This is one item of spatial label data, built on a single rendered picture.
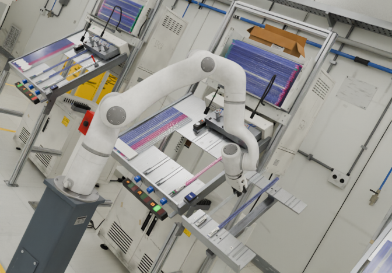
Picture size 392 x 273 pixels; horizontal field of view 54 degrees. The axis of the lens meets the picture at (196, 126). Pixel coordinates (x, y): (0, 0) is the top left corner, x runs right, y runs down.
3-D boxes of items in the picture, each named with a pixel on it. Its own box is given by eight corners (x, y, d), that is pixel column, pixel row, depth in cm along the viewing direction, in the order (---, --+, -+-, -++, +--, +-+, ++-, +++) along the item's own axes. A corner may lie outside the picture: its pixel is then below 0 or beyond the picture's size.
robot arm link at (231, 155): (246, 162, 173) (226, 159, 176) (244, 143, 164) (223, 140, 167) (242, 177, 168) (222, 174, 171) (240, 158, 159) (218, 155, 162)
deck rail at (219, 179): (180, 216, 191) (179, 208, 187) (178, 213, 192) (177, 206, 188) (270, 144, 227) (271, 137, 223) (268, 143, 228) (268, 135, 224)
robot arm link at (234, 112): (263, 100, 162) (259, 168, 169) (227, 97, 167) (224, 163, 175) (259, 104, 154) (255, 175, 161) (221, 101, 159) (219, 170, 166)
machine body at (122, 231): (156, 316, 221) (205, 224, 214) (93, 242, 262) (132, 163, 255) (215, 297, 273) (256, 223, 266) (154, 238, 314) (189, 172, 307)
